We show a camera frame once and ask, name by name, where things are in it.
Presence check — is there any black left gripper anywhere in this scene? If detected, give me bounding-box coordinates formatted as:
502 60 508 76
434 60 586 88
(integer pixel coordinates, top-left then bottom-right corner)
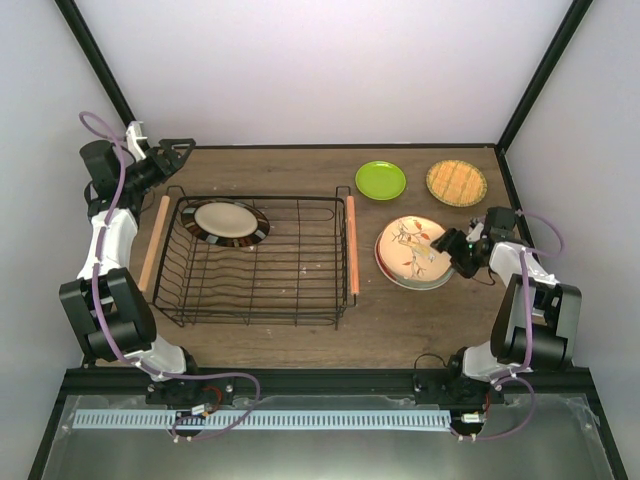
120 139 196 194

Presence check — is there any light teal flower plate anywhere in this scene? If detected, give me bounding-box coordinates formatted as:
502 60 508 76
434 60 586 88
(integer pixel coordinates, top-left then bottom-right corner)
375 239 456 291

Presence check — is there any red and teal plate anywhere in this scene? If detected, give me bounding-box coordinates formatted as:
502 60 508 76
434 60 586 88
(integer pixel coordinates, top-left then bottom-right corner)
373 234 456 292

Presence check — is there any beige floral plate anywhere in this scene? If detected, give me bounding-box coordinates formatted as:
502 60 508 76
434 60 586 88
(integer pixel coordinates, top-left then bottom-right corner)
375 215 453 290

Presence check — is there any yellow woven pattern plate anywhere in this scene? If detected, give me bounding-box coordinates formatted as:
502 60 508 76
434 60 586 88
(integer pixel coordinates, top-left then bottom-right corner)
425 160 488 208

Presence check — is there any dark brown plate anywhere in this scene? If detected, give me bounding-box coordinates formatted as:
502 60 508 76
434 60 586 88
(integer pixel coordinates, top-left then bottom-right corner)
180 199 271 248

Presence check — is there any lime green plate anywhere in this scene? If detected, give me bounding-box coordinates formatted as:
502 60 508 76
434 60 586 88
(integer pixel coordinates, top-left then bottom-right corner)
355 161 406 201

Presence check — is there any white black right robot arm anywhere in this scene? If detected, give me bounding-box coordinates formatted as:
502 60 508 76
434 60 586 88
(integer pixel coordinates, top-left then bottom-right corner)
431 207 582 403

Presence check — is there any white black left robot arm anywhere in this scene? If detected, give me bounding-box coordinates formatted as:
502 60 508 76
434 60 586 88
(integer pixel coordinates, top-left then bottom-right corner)
59 138 205 404

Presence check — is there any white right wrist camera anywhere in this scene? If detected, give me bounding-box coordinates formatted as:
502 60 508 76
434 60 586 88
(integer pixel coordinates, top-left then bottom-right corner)
466 216 487 244

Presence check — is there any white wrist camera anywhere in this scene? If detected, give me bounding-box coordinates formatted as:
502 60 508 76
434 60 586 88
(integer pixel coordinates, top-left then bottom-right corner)
466 216 487 244
125 121 148 162

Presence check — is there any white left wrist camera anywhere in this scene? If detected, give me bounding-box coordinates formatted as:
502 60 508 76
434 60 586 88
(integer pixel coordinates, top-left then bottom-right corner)
125 121 148 162

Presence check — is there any black wire dish rack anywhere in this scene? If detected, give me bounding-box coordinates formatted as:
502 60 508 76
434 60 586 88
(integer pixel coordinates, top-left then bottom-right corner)
150 186 359 327

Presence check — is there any black enclosure frame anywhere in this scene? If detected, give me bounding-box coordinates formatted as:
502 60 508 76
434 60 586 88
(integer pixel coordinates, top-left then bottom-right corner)
29 1 627 479

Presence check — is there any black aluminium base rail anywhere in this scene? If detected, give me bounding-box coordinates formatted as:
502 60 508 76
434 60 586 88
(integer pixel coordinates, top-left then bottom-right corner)
64 367 594 406

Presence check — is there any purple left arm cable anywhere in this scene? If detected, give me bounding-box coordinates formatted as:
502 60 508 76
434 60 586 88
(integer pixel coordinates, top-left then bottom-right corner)
78 110 262 445

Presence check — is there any white slotted cable duct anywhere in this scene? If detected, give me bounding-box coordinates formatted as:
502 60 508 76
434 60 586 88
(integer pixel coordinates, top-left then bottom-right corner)
72 409 451 432

